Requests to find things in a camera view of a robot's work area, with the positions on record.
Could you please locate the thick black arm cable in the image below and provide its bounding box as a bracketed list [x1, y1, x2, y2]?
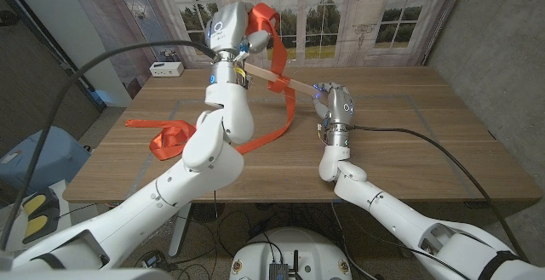
[0, 39, 218, 251]
[351, 124, 519, 264]

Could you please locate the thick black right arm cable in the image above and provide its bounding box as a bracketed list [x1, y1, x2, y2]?
[351, 124, 519, 264]

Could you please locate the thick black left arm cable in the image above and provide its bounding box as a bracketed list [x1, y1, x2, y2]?
[0, 39, 218, 251]

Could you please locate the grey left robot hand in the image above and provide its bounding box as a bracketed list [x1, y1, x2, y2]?
[205, 1, 273, 66]

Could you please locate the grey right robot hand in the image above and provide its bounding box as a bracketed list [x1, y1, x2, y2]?
[313, 82, 355, 130]

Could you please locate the blue plastic bin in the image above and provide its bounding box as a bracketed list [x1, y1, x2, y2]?
[0, 125, 93, 196]

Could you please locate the black yellow foot pedal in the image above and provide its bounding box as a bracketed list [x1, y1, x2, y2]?
[21, 189, 56, 218]
[21, 212, 61, 245]

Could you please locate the grey box on torso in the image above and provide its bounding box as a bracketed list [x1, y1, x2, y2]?
[267, 261, 290, 280]

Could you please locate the wooden clip hanger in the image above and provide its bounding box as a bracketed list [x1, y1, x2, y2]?
[242, 61, 324, 98]

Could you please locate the white power box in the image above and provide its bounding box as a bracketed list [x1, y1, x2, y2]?
[148, 61, 185, 78]

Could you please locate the white table leg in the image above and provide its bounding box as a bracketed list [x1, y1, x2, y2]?
[168, 203, 192, 259]

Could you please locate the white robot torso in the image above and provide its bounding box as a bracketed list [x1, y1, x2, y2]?
[228, 226, 353, 280]

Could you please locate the black device on floor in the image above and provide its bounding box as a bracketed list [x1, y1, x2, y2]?
[142, 249, 165, 271]

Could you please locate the orange ribbon with spool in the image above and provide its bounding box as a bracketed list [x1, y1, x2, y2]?
[124, 2, 298, 162]

